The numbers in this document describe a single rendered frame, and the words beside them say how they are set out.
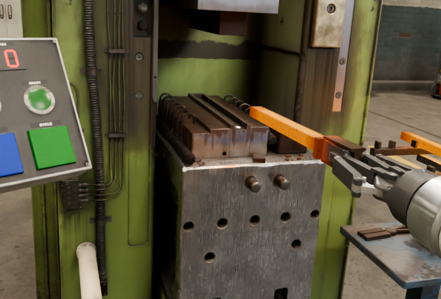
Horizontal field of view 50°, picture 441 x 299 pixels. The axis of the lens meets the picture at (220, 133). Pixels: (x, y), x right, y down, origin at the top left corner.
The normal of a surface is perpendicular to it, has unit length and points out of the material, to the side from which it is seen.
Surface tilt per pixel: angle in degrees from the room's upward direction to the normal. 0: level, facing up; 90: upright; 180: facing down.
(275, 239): 90
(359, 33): 90
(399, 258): 0
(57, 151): 60
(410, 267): 0
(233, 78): 90
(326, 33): 90
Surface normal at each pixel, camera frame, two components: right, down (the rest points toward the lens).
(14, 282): 0.06, -0.96
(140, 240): 0.32, 0.26
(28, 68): 0.62, -0.29
